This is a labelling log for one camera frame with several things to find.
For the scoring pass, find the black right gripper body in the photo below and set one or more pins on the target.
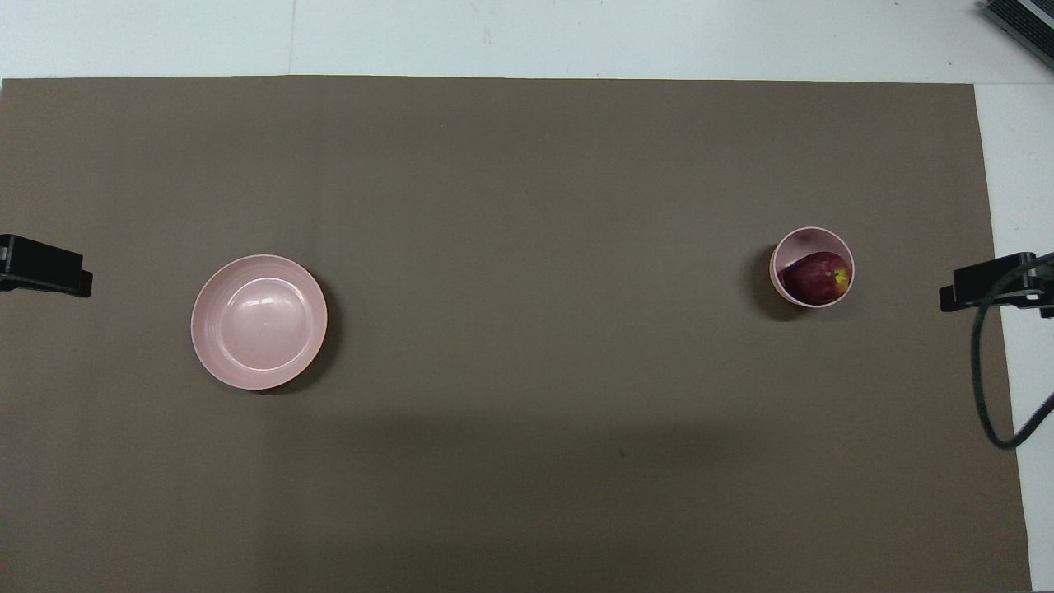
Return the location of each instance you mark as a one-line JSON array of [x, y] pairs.
[[1046, 284]]

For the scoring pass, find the red apple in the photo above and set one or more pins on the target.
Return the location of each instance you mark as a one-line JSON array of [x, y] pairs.
[[811, 278]]

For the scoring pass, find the pink bowl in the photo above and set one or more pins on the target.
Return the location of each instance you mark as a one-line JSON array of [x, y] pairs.
[[795, 240]]

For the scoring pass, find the pink plate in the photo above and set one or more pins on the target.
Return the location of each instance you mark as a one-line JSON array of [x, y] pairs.
[[259, 321]]

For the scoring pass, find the grey ribbed device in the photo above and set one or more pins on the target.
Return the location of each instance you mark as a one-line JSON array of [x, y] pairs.
[[1025, 21]]

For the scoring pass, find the brown table mat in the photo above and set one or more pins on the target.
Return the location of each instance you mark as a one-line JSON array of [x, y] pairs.
[[527, 206]]

